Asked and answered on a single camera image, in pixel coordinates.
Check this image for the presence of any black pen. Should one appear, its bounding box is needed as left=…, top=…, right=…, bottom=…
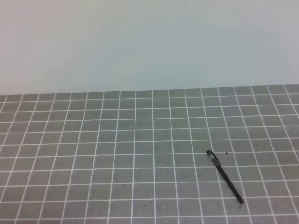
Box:
left=206, top=150, right=244, bottom=205

